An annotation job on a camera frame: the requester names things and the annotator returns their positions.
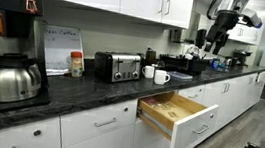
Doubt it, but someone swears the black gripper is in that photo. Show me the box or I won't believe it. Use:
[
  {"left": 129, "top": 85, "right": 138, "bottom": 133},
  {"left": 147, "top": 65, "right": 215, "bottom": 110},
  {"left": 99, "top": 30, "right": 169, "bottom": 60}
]
[{"left": 202, "top": 7, "right": 242, "bottom": 59}]

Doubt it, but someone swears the white drawer with wooden inside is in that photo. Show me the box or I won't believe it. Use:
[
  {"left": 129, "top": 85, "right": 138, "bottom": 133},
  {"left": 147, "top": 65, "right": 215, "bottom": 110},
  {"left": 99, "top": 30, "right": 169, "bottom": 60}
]
[{"left": 132, "top": 87, "right": 221, "bottom": 148}]

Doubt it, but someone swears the narrow white drawer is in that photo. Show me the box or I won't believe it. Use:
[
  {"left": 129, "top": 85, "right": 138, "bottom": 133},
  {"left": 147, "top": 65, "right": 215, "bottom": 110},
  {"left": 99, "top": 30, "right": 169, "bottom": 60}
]
[{"left": 177, "top": 81, "right": 207, "bottom": 105}]

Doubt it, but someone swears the black and chrome toaster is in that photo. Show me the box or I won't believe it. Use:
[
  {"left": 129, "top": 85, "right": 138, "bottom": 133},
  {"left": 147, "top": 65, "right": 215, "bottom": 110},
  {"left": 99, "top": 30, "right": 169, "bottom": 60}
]
[{"left": 91, "top": 49, "right": 144, "bottom": 87}]

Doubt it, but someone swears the white drawer with round lock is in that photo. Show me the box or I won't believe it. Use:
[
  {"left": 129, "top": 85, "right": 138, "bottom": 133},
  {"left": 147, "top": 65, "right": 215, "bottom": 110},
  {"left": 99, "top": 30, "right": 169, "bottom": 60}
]
[{"left": 0, "top": 108, "right": 65, "bottom": 148}]

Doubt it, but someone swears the blue packet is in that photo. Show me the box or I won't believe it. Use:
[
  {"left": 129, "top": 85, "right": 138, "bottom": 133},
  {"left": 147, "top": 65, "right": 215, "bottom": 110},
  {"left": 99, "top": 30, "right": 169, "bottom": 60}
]
[{"left": 210, "top": 57, "right": 222, "bottom": 71}]

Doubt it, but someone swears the black single-cup coffee machine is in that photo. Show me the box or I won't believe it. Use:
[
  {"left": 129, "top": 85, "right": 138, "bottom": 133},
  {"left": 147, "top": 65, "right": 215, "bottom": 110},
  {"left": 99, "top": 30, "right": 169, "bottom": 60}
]
[{"left": 231, "top": 48, "right": 254, "bottom": 68}]

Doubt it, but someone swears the black condiment organizer tray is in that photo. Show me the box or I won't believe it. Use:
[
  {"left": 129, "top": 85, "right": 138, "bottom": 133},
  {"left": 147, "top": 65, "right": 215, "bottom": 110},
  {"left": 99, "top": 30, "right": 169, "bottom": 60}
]
[{"left": 157, "top": 52, "right": 212, "bottom": 78}]

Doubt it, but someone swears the clear plastic container lid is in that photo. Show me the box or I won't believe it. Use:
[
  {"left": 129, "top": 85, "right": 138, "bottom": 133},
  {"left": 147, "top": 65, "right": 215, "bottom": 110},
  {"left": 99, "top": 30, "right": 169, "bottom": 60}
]
[{"left": 166, "top": 70, "right": 194, "bottom": 83}]

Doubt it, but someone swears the white ceramic mug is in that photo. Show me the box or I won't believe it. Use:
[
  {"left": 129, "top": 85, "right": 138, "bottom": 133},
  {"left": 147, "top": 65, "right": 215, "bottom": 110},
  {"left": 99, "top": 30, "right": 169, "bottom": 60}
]
[
  {"left": 140, "top": 64, "right": 157, "bottom": 80},
  {"left": 152, "top": 69, "right": 172, "bottom": 87}
]

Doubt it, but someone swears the dark canister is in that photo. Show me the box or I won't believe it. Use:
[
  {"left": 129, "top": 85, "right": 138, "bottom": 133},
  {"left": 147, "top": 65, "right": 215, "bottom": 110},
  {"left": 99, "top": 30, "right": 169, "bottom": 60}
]
[{"left": 144, "top": 46, "right": 159, "bottom": 68}]

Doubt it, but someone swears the creamer jar with red lid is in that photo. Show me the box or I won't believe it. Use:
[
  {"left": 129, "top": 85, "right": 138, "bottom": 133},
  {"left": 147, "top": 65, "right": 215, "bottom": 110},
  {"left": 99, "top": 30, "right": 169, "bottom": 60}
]
[{"left": 67, "top": 50, "right": 86, "bottom": 79}]

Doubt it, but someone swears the small whiteboard sign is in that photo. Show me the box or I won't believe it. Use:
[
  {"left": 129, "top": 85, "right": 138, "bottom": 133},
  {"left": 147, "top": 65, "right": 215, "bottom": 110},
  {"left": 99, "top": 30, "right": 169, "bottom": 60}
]
[{"left": 38, "top": 23, "right": 90, "bottom": 81}]

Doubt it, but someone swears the stainless steel coffee pot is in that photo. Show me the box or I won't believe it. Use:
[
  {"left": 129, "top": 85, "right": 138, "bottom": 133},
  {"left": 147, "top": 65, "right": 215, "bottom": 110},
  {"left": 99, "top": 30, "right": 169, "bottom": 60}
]
[{"left": 0, "top": 51, "right": 46, "bottom": 108}]

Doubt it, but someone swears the black commercial coffee maker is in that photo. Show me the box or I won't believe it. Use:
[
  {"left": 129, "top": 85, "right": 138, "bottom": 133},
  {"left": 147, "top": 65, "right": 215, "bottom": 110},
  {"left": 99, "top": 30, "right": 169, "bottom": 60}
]
[{"left": 0, "top": 0, "right": 62, "bottom": 126}]

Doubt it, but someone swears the black wall dispenser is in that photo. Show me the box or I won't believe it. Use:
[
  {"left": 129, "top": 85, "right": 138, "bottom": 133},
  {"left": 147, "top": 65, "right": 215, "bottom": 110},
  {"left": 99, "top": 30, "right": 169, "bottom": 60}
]
[{"left": 194, "top": 27, "right": 209, "bottom": 50}]

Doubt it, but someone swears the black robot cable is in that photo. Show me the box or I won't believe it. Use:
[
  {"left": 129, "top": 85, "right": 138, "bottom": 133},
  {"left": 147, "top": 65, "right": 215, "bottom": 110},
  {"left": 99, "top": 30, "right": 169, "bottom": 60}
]
[{"left": 205, "top": 0, "right": 223, "bottom": 22}]

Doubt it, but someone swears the black wall box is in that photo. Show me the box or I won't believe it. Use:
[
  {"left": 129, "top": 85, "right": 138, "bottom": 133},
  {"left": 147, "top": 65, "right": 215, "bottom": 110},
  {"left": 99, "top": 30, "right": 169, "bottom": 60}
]
[{"left": 168, "top": 27, "right": 184, "bottom": 44}]

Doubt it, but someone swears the silver drawer bar handle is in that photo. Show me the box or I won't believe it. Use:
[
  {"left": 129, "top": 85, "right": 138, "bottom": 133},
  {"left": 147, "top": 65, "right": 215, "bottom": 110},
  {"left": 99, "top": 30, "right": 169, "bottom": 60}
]
[{"left": 191, "top": 122, "right": 210, "bottom": 137}]

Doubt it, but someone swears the white drawer with bar handle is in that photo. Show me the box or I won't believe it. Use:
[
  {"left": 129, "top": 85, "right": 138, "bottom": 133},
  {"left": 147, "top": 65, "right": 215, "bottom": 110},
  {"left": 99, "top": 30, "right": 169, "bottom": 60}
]
[{"left": 56, "top": 90, "right": 140, "bottom": 148}]

